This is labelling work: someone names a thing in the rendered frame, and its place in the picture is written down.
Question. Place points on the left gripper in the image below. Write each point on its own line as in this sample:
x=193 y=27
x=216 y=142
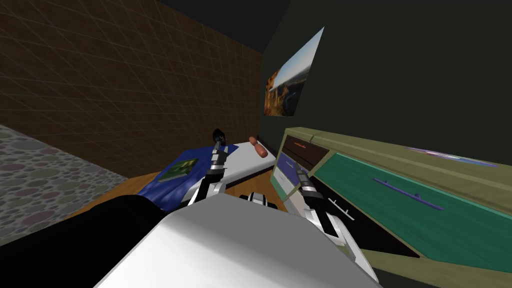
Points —
x=219 y=137

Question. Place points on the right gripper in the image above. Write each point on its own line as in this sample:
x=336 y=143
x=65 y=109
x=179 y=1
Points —
x=302 y=176

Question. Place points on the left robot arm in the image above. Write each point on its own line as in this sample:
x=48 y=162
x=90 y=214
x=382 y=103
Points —
x=80 y=240

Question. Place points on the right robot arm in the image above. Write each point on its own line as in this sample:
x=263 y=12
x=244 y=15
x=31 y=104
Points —
x=328 y=224

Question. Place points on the blue drawer front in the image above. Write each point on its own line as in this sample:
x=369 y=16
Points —
x=286 y=164

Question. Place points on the brown drawer front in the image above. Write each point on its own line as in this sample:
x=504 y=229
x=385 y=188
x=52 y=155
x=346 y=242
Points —
x=308 y=154

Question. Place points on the orange pin-shaped thing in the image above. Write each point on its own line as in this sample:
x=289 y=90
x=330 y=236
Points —
x=260 y=148

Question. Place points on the green book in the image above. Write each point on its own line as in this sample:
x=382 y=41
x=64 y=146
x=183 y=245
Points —
x=180 y=170

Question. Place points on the olive dresser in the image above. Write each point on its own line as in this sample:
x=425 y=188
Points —
x=360 y=146

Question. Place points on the blue blanket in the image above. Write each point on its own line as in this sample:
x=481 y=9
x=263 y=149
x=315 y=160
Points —
x=176 y=190

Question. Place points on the black drawer front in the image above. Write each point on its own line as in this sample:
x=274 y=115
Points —
x=372 y=236

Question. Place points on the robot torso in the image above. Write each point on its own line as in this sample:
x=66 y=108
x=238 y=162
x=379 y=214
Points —
x=240 y=248

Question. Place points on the large green drawer front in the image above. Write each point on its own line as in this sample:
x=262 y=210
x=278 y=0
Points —
x=440 y=236

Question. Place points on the purple flat thing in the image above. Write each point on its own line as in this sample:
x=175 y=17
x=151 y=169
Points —
x=452 y=156

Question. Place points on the pebble pattern rug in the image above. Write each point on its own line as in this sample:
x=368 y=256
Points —
x=40 y=180

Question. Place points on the landscape picture on wall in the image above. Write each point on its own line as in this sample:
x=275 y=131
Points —
x=288 y=80

